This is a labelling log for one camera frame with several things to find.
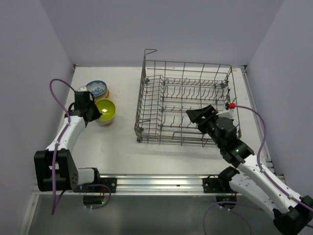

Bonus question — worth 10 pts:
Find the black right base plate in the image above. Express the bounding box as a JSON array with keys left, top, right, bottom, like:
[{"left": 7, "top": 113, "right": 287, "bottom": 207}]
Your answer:
[{"left": 202, "top": 175, "right": 237, "bottom": 194}]

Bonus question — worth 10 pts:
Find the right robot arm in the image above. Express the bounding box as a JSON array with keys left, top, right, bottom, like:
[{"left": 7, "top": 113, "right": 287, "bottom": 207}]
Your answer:
[{"left": 186, "top": 103, "right": 313, "bottom": 235}]

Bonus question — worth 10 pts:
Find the aluminium mounting rail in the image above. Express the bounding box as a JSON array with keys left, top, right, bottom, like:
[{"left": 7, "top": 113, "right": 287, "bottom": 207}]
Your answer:
[{"left": 33, "top": 172, "right": 287, "bottom": 196}]

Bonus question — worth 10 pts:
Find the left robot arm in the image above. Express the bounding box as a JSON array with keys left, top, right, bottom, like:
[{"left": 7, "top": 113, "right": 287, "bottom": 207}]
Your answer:
[{"left": 34, "top": 91, "right": 102, "bottom": 192}]

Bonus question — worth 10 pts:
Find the beige bowl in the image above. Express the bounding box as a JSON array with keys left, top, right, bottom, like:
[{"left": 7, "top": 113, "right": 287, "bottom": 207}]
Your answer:
[{"left": 96, "top": 115, "right": 114, "bottom": 126}]

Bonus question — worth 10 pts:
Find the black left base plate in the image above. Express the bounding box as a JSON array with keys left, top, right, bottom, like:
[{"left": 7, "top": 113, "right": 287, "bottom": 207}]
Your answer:
[{"left": 73, "top": 176, "right": 117, "bottom": 193}]

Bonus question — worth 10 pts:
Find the white blue patterned bowl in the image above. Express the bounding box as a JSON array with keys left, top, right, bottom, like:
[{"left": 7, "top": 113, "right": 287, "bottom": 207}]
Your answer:
[{"left": 86, "top": 80, "right": 107, "bottom": 96}]

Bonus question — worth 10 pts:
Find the orange ribbed bowl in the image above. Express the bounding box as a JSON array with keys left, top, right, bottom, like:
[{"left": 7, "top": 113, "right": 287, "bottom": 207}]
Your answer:
[{"left": 94, "top": 88, "right": 110, "bottom": 99}]

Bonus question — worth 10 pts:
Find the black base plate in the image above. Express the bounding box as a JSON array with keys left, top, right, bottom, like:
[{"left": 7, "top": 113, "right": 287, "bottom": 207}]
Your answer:
[
  {"left": 202, "top": 175, "right": 237, "bottom": 194},
  {"left": 73, "top": 176, "right": 117, "bottom": 193}
]

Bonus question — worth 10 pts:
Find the lime green bowl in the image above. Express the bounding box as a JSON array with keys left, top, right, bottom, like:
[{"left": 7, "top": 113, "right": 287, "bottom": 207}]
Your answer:
[{"left": 95, "top": 98, "right": 116, "bottom": 117}]

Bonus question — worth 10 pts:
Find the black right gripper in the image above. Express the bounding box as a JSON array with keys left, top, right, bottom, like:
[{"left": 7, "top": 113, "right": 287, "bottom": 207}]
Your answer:
[{"left": 186, "top": 104, "right": 224, "bottom": 149}]

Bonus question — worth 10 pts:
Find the grey wire dish rack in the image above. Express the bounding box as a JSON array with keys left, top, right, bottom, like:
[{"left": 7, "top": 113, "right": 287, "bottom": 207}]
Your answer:
[{"left": 134, "top": 49, "right": 236, "bottom": 147}]

